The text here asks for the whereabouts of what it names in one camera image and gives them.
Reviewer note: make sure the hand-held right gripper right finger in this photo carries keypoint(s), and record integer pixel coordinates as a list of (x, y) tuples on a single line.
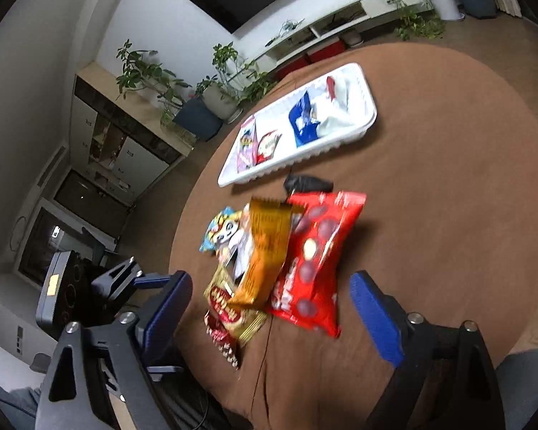
[(376, 318)]

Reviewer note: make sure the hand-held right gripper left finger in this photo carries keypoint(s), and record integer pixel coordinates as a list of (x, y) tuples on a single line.
[(161, 322)]

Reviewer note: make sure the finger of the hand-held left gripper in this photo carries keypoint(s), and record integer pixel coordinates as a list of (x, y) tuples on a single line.
[(116, 282)]

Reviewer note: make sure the dark red snack packet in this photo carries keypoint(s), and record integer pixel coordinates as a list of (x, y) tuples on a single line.
[(222, 345)]

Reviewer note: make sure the gold packet with red label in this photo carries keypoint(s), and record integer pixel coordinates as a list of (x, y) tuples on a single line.
[(233, 309)]

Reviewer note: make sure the large red snack bag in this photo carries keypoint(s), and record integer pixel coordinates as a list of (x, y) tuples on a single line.
[(323, 255)]

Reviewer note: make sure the blue cartoon snack packet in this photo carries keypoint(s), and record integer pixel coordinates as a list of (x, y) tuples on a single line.
[(215, 230)]

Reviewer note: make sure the orange snack bag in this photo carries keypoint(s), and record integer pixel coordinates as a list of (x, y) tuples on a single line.
[(262, 255)]

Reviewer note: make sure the black snack packet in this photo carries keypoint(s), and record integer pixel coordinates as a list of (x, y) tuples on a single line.
[(307, 182)]

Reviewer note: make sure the white plastic tray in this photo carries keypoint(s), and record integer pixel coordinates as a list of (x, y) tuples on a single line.
[(275, 114)]

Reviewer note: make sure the wooden storage cabinet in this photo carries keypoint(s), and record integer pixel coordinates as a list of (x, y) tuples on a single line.
[(130, 152)]

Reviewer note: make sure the brown tablecloth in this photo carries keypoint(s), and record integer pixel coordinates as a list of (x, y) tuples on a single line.
[(430, 188)]

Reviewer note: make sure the person's grey clothing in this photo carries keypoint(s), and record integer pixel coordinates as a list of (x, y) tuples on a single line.
[(529, 389)]

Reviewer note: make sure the pink snack packet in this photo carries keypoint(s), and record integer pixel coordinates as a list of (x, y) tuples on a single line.
[(245, 143)]

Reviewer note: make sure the crumpled white packet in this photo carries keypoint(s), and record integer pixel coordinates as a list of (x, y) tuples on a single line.
[(336, 121)]

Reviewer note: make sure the small red and white packet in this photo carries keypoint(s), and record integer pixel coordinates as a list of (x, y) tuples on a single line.
[(266, 145)]

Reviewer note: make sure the blue and white snack packet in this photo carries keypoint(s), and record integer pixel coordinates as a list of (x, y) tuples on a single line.
[(302, 121)]

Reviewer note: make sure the green potted plant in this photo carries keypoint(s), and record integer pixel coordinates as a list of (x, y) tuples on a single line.
[(231, 69), (139, 69)]

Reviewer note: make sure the white packet with red end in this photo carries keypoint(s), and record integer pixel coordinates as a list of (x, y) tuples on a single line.
[(338, 92)]

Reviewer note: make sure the red storage box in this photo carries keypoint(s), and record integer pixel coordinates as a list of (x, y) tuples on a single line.
[(293, 66), (325, 50)]

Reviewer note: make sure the white round container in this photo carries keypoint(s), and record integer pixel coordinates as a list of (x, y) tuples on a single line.
[(353, 39)]

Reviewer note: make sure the low trailing green plant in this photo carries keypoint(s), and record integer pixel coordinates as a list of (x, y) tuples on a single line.
[(419, 24)]

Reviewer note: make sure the white television cabinet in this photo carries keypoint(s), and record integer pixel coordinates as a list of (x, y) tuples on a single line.
[(381, 4)]

